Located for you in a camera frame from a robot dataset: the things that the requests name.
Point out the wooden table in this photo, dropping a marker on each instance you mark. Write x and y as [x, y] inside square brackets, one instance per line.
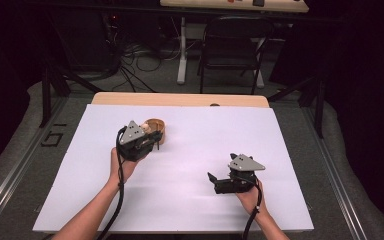
[180, 99]

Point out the person's right hand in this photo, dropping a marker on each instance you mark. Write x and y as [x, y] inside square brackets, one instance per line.
[251, 200]

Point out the aluminium floor rail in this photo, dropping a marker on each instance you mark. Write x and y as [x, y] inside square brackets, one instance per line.
[16, 173]
[336, 180]

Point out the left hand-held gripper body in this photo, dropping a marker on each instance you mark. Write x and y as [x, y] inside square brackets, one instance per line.
[134, 143]

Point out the black folding chair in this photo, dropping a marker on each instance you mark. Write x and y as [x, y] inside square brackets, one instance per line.
[235, 40]

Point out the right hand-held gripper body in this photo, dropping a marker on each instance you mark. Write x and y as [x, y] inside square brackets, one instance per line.
[238, 180]

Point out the white sheet table cover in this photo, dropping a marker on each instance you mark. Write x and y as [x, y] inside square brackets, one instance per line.
[186, 150]

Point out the black metal frame stand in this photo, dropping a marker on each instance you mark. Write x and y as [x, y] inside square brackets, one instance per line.
[313, 96]
[51, 90]

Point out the white-legged wooden desk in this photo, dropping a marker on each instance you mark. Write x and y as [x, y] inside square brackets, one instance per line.
[233, 6]

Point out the tan sack-shaped brush holder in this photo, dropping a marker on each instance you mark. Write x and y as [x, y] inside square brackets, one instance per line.
[157, 125]

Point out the person's left hand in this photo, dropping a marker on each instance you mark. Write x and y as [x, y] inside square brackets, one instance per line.
[123, 170]

